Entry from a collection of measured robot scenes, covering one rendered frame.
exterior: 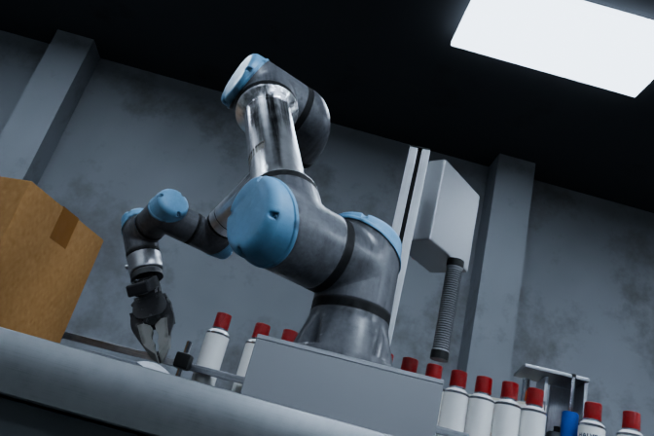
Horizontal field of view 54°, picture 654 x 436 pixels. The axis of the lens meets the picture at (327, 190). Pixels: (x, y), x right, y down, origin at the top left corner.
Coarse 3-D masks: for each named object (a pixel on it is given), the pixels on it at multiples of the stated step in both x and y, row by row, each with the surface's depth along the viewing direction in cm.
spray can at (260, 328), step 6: (258, 324) 140; (264, 324) 139; (258, 330) 139; (264, 330) 139; (252, 336) 139; (246, 342) 138; (252, 342) 137; (246, 348) 137; (252, 348) 136; (246, 354) 136; (240, 360) 137; (246, 360) 135; (240, 366) 135; (246, 366) 135; (240, 372) 135; (234, 384) 134; (240, 384) 133; (234, 390) 133
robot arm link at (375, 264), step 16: (352, 224) 93; (368, 224) 94; (384, 224) 95; (352, 240) 90; (368, 240) 92; (384, 240) 94; (400, 240) 97; (352, 256) 89; (368, 256) 91; (384, 256) 93; (400, 256) 96; (336, 272) 89; (352, 272) 90; (368, 272) 90; (384, 272) 92; (320, 288) 90; (336, 288) 90; (352, 288) 89; (368, 288) 90; (384, 288) 91; (384, 304) 91
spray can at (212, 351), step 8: (224, 312) 140; (216, 320) 139; (224, 320) 139; (216, 328) 138; (224, 328) 139; (208, 336) 137; (216, 336) 137; (224, 336) 137; (208, 344) 136; (216, 344) 136; (224, 344) 137; (200, 352) 136; (208, 352) 135; (216, 352) 136; (224, 352) 137; (200, 360) 135; (208, 360) 135; (216, 360) 135; (216, 368) 135; (192, 376) 135; (200, 376) 133; (208, 376) 133
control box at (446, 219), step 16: (432, 176) 136; (448, 176) 136; (432, 192) 134; (448, 192) 136; (464, 192) 141; (432, 208) 132; (448, 208) 135; (464, 208) 141; (416, 224) 132; (432, 224) 130; (448, 224) 134; (464, 224) 140; (416, 240) 131; (432, 240) 129; (448, 240) 134; (464, 240) 139; (416, 256) 138; (432, 256) 136; (448, 256) 134; (464, 256) 139
